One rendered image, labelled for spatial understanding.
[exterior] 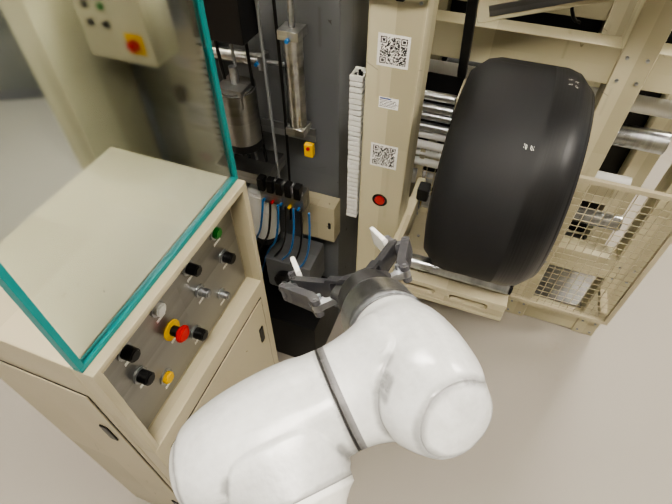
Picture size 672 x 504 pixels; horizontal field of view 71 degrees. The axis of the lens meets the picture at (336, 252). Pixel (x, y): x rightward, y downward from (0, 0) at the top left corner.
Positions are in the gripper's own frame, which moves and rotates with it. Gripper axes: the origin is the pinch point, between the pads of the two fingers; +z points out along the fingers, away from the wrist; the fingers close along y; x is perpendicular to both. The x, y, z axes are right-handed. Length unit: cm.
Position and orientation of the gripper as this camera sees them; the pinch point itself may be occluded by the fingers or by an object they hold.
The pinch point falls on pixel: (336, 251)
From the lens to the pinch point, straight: 75.2
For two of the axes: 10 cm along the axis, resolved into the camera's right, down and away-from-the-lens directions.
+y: 9.3, -3.5, 1.1
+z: -2.3, -3.3, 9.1
